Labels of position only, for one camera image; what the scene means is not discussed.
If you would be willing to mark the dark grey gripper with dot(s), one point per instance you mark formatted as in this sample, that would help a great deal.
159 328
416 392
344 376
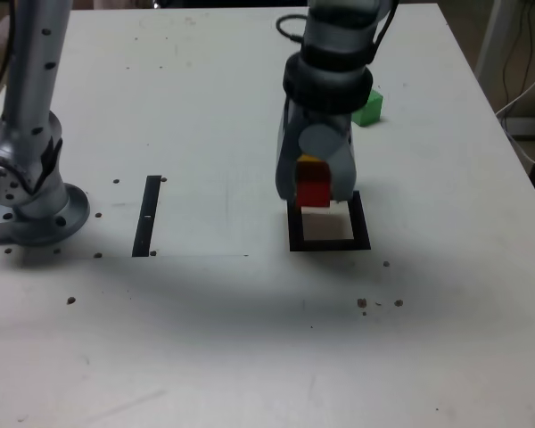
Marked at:
327 118

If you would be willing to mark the yellow cube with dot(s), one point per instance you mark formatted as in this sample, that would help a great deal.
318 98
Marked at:
305 158

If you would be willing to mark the red cube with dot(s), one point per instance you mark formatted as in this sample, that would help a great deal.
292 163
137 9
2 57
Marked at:
313 192

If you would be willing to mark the green cube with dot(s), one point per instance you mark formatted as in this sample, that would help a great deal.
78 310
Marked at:
369 111

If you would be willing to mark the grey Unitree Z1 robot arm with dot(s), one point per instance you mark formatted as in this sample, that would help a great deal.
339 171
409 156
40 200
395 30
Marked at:
35 89

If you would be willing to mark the black tape square outline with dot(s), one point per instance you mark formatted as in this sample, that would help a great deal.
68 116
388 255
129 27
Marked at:
361 232

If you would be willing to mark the black tape strip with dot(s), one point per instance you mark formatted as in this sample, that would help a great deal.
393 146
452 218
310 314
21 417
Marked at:
146 214

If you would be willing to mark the grey horizontal frame bar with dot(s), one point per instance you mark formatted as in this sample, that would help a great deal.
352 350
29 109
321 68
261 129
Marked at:
530 127

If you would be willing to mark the grey metal frame leg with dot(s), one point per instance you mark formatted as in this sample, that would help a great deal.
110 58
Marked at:
495 31

